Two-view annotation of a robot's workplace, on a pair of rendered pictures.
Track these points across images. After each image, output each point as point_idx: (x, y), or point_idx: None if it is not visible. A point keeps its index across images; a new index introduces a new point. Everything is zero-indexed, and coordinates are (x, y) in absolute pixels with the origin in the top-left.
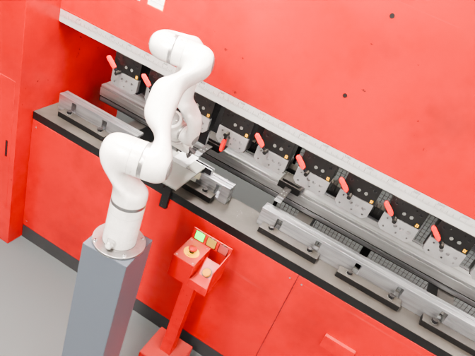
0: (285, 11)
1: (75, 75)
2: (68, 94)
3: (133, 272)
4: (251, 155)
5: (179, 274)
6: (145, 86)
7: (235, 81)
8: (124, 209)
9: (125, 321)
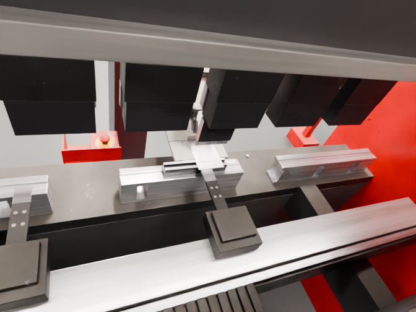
0: None
1: (410, 168)
2: (368, 154)
3: (110, 62)
4: (168, 298)
5: None
6: (333, 116)
7: None
8: None
9: (112, 125)
